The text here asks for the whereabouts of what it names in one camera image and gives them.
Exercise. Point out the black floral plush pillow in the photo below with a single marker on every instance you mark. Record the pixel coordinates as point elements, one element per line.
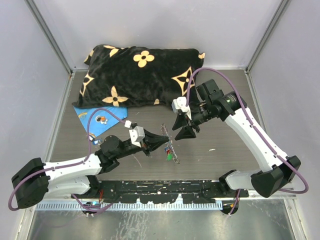
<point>138,76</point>

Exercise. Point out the loose blue tagged key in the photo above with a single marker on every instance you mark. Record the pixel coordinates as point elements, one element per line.
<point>97,142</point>

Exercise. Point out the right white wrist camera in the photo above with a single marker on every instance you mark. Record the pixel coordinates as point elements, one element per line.
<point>180,104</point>

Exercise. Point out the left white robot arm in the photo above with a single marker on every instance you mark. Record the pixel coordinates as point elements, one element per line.
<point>37,180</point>

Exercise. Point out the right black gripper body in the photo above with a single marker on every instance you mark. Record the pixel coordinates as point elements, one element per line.
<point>197,118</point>

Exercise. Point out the blue cartoon cloth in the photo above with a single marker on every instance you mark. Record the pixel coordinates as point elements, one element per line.
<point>101,120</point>

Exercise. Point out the white slotted cable duct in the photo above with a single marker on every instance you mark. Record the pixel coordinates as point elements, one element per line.
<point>138,206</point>

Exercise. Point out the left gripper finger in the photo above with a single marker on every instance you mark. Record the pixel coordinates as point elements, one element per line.
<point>153,136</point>
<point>156,142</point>

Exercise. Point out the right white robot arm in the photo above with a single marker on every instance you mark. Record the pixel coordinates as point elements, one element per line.
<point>276,168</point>

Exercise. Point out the green tagged key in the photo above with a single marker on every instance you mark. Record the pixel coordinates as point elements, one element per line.
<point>169,157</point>

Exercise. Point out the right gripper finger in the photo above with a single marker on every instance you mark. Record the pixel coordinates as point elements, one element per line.
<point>179,122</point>
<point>186,132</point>

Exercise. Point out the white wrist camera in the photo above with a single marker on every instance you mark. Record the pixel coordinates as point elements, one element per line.
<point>136,133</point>
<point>180,104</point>

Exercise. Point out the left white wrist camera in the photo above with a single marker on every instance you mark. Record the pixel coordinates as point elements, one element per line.
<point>136,133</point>

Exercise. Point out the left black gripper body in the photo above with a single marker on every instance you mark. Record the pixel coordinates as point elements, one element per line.
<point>144,148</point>

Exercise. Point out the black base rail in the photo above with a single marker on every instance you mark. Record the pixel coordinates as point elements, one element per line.
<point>158,191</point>

